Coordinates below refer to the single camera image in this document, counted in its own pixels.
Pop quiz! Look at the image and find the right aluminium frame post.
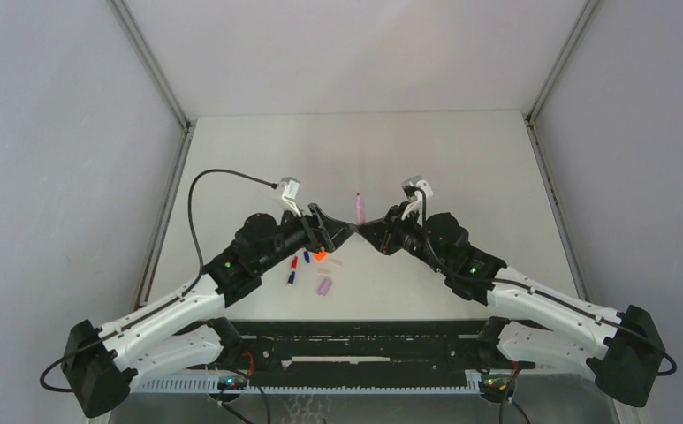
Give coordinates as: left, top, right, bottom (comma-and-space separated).
523, 1, 603, 300

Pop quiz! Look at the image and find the aluminium frame post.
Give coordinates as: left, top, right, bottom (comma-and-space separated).
108, 0, 192, 310
523, 1, 603, 300

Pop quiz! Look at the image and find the left camera cable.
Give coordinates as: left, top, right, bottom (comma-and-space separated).
186, 169, 280, 294

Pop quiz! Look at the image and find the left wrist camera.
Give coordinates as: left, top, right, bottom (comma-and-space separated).
275, 177, 302, 217

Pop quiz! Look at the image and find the left aluminium frame post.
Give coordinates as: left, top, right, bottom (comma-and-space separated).
108, 0, 192, 310

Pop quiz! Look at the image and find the pink marker pen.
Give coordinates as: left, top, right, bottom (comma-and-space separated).
355, 193, 366, 225

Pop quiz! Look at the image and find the red blue pen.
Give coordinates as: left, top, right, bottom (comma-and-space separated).
286, 256, 299, 285

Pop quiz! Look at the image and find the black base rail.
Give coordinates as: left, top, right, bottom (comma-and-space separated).
217, 320, 514, 386

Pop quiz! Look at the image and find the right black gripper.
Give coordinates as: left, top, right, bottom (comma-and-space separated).
359, 202, 450, 276

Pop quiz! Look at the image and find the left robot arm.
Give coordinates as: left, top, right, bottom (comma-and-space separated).
60, 203, 357, 418

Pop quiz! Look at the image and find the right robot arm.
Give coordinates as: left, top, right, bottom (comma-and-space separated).
358, 204, 667, 407

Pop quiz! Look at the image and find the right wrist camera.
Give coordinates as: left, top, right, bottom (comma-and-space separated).
401, 176, 433, 219

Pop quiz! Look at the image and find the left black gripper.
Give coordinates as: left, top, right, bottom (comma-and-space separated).
254, 201, 355, 274

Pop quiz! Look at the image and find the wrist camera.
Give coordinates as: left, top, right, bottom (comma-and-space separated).
401, 176, 433, 219
275, 177, 302, 217

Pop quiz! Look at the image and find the white slotted cable duct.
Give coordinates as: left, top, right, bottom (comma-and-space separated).
134, 373, 482, 395

